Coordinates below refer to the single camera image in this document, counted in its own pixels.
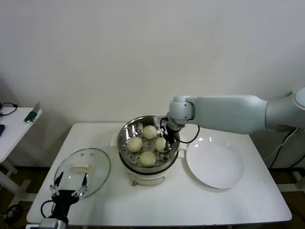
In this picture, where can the white side table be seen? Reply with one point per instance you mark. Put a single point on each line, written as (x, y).
(14, 133)

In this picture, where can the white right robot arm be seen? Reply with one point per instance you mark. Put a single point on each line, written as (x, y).
(226, 112)

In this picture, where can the white steamed baozi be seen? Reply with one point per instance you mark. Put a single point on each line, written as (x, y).
(160, 144)
(150, 132)
(147, 159)
(135, 144)

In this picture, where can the white round plate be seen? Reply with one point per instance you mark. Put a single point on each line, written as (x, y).
(214, 162)

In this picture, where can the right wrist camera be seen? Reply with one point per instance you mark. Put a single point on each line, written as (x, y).
(161, 131)

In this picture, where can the stainless steel steamer basket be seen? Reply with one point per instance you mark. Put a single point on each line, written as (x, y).
(126, 133)

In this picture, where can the blue handheld object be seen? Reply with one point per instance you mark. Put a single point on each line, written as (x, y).
(2, 130)

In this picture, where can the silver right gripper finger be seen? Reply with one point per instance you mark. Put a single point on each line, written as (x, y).
(167, 145)

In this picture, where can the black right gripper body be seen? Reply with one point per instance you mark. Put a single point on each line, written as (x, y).
(171, 133)

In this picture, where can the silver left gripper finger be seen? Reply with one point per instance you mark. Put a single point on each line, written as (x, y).
(81, 189)
(55, 189)

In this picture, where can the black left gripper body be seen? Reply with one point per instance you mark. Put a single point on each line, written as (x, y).
(63, 199)

